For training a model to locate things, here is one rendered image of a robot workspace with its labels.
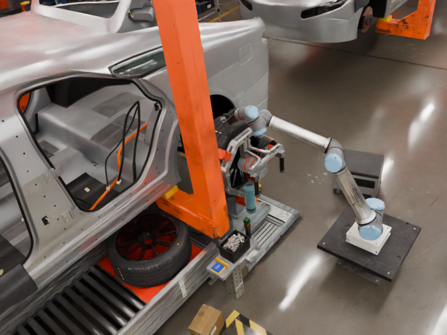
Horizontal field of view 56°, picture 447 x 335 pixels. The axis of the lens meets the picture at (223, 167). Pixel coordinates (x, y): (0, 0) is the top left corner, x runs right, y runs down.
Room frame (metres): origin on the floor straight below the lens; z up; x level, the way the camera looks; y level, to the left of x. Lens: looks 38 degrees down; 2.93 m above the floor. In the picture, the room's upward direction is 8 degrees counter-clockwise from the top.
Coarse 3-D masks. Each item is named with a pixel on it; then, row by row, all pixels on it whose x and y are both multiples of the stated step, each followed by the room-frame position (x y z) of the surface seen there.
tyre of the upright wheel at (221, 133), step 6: (216, 120) 2.85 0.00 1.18; (216, 126) 2.78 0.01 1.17; (222, 126) 2.76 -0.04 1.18; (234, 126) 2.73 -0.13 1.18; (240, 126) 2.75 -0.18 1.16; (246, 126) 2.80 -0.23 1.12; (216, 132) 2.72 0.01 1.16; (222, 132) 2.70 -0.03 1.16; (228, 132) 2.68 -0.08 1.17; (234, 132) 2.70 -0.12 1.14; (216, 138) 2.66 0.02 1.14; (222, 138) 2.64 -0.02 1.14; (228, 138) 2.65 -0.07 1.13; (258, 138) 2.90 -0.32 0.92; (222, 144) 2.60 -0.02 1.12; (240, 186) 2.70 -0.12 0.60
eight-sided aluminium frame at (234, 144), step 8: (248, 128) 2.76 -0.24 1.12; (240, 136) 2.68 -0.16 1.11; (248, 136) 2.68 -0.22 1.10; (256, 136) 2.82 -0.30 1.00; (232, 144) 2.60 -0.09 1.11; (240, 144) 2.61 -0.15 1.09; (232, 152) 2.55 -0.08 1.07; (224, 160) 2.54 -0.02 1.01; (232, 160) 2.54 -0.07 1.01; (224, 168) 2.49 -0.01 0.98; (224, 176) 2.48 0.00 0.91; (224, 184) 2.51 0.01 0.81; (232, 192) 2.51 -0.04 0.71; (240, 192) 2.57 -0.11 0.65
